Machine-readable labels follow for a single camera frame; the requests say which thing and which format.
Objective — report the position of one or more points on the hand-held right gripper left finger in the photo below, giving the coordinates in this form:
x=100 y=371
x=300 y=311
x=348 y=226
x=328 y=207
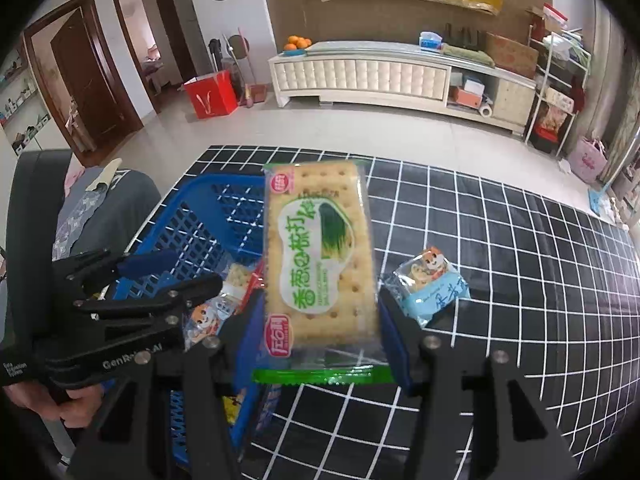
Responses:
x=200 y=375

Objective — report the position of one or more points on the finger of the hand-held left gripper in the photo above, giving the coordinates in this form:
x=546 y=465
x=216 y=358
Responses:
x=200 y=287
x=150 y=262

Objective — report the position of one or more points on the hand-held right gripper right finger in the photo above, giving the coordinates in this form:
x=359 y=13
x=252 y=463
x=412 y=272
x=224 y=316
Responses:
x=400 y=340

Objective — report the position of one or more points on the blue cartoon pastry packet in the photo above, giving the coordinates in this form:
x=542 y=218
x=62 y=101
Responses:
x=432 y=282
x=207 y=317

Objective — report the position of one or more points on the blue plastic basket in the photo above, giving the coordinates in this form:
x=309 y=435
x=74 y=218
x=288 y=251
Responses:
x=200 y=230

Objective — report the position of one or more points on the person's left hand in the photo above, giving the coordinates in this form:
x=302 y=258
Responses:
x=75 y=412

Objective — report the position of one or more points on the grey queen-print cushion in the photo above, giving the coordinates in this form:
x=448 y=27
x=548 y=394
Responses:
x=130 y=200

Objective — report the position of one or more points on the floral lace cloth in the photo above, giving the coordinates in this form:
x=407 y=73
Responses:
x=75 y=220

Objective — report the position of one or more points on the cream cloth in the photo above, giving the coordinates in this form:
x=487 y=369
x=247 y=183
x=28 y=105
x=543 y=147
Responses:
x=102 y=172

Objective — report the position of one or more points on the black checkered tablecloth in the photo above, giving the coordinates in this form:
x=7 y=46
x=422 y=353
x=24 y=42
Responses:
x=500 y=285

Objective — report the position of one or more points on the pink cloth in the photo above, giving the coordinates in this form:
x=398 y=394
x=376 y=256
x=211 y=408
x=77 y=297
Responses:
x=74 y=176

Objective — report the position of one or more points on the red gift bag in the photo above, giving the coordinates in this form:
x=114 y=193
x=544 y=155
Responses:
x=210 y=95

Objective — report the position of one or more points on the dark wooden door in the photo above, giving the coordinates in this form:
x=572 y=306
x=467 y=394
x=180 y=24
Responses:
x=85 y=75

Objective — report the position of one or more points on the broom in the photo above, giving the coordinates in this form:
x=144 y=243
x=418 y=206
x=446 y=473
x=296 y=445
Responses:
x=247 y=80

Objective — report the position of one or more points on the white paper roll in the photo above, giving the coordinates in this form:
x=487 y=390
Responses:
x=485 y=110

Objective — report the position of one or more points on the orange box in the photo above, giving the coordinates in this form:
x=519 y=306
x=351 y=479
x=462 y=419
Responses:
x=465 y=96

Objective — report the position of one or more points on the white TV cabinet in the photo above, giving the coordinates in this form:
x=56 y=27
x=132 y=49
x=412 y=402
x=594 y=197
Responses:
x=360 y=80

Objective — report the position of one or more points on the pink bag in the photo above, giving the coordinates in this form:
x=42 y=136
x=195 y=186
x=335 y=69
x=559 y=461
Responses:
x=592 y=160

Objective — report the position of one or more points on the plate of oranges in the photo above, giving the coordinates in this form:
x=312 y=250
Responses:
x=297 y=42

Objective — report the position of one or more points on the printed snack bag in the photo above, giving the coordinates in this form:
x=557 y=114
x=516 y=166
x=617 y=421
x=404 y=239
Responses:
x=555 y=122

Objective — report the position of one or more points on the green folded cloth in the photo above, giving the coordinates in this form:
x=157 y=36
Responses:
x=467 y=55

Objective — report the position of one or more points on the white shelf rack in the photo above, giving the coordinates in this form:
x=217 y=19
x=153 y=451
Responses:
x=560 y=90

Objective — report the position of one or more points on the patterned curtain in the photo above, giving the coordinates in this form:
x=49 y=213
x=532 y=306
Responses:
x=627 y=145

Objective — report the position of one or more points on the blue tissue box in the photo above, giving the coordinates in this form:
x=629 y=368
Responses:
x=430 y=40

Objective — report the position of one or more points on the brown cardboard box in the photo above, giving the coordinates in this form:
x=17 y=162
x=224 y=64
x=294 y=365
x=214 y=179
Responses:
x=510 y=55

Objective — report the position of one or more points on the silver standing air conditioner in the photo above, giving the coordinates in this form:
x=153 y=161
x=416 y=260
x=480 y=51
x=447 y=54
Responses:
x=607 y=70

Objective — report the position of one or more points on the red and white box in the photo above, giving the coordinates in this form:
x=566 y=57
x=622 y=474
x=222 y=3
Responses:
x=552 y=15

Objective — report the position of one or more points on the wall shelf with bottles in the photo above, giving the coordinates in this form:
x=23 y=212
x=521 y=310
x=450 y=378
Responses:
x=20 y=100

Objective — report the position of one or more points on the dark wooden door frame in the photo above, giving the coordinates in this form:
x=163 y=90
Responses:
x=177 y=35

